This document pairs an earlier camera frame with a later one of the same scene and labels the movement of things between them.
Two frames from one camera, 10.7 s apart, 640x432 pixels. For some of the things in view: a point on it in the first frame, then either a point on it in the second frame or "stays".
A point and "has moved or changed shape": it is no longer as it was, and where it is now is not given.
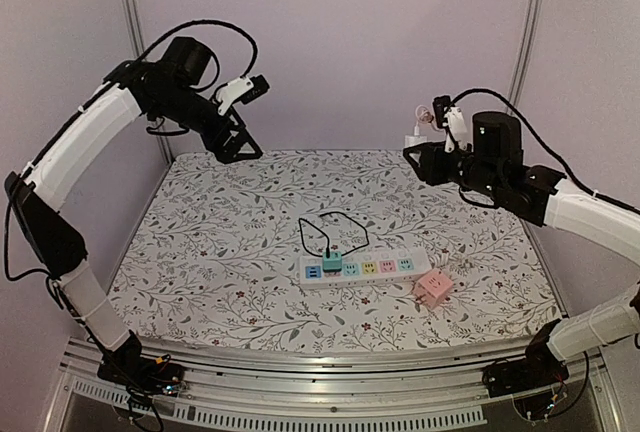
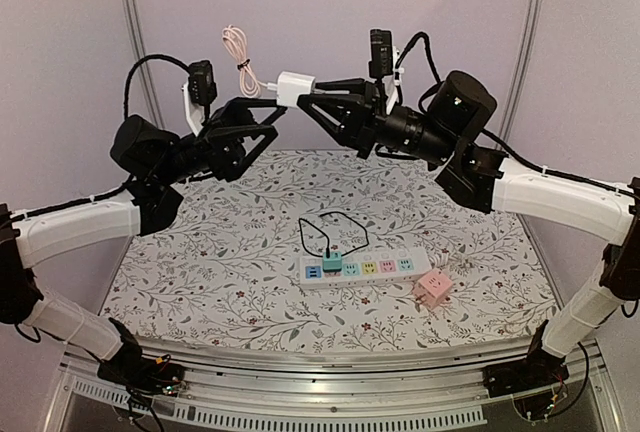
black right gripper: x=448 y=166 -> x=364 y=119
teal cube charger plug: x=332 y=264 stays
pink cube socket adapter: x=432 y=288 stays
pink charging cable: x=423 y=115 has moved or changed shape
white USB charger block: x=410 y=140 has moved or changed shape
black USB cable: x=315 y=228 stays
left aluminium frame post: x=137 y=42 stays
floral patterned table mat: x=214 y=253 stays
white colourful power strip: x=363 y=268 stays
